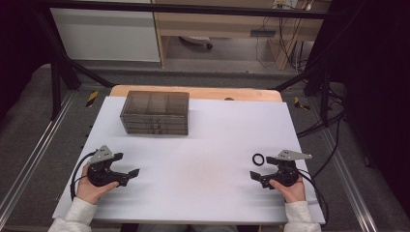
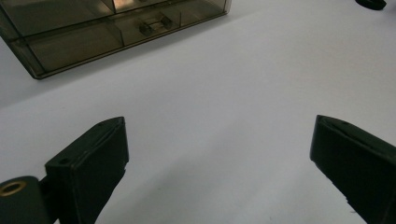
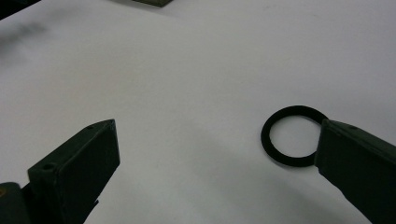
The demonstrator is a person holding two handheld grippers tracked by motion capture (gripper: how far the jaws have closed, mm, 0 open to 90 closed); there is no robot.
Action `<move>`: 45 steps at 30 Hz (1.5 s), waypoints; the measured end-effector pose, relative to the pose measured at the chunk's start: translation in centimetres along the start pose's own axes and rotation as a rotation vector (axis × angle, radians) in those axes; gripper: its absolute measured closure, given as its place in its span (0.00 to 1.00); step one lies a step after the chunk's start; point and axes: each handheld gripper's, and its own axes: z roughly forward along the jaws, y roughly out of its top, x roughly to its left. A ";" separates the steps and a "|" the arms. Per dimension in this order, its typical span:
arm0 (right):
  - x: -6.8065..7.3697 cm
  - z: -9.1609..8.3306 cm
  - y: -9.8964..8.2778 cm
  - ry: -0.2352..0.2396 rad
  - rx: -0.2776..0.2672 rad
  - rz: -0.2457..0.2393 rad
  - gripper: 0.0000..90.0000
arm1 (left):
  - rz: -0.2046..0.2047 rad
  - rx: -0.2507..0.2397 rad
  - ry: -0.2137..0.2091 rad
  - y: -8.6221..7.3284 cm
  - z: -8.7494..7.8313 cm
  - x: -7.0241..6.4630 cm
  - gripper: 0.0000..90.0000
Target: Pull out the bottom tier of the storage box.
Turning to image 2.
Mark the smoky clear drawer box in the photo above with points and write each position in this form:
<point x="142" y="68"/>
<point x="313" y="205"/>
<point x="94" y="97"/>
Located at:
<point x="21" y="57"/>

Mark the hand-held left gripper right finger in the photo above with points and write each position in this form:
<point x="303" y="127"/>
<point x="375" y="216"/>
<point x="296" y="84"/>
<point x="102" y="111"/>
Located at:
<point x="358" y="165"/>

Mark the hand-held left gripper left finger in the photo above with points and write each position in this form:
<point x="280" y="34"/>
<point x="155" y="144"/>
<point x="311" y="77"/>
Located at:
<point x="90" y="165"/>

